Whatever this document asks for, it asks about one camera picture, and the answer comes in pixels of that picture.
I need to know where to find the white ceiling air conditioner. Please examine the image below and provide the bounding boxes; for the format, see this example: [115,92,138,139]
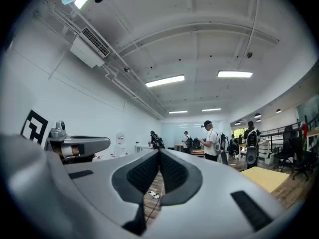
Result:
[69,26,111,69]

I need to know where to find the white plastic crate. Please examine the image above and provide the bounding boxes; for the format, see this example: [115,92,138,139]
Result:
[263,143,275,166]

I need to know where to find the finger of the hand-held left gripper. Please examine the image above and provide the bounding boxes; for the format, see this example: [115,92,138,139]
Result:
[66,135,111,157]

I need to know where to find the yellow square table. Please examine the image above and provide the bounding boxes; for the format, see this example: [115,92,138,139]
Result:
[240,166,291,194]

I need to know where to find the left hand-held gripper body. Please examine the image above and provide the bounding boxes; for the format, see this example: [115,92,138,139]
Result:
[21,110,95,164]

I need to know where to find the black metal railing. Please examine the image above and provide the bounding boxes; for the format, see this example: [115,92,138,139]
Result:
[259,113,319,159]

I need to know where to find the black office chair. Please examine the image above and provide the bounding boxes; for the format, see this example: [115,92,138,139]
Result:
[273,125,300,172]
[291,133,317,182]

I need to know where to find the black floor cable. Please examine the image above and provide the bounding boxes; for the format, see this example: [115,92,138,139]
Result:
[144,195,162,225]

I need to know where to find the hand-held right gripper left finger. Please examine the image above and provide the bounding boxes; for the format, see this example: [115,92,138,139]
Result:
[0,132,160,239]

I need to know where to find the white ceiling pipes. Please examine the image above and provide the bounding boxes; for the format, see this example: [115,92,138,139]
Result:
[47,3,165,120]

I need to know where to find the white water dispenser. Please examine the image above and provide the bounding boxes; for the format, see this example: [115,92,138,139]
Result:
[114,132,127,157]

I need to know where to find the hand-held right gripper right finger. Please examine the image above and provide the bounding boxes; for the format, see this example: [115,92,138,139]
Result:
[146,148,287,239]

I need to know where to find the white side table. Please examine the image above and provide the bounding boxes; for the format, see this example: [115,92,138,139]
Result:
[134,145,153,155]

